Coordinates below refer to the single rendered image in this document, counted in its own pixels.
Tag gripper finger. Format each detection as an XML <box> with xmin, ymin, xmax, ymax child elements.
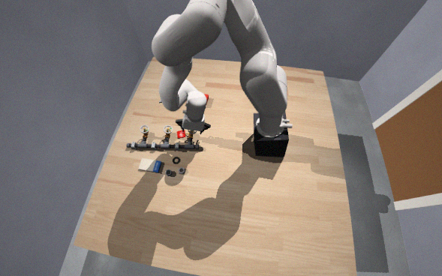
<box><xmin>176</xmin><ymin>119</ymin><xmax>184</xmax><ymax>132</ymax></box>
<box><xmin>200</xmin><ymin>123</ymin><xmax>211</xmax><ymax>134</ymax></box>

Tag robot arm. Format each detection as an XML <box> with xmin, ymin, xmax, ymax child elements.
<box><xmin>152</xmin><ymin>0</ymin><xmax>293</xmax><ymax>138</ymax></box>

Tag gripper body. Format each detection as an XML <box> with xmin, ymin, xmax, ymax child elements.
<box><xmin>182</xmin><ymin>114</ymin><xmax>205</xmax><ymax>131</ymax></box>

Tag grey pipe manifold with three valves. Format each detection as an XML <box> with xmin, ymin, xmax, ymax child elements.
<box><xmin>126</xmin><ymin>125</ymin><xmax>199</xmax><ymax>151</ymax></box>

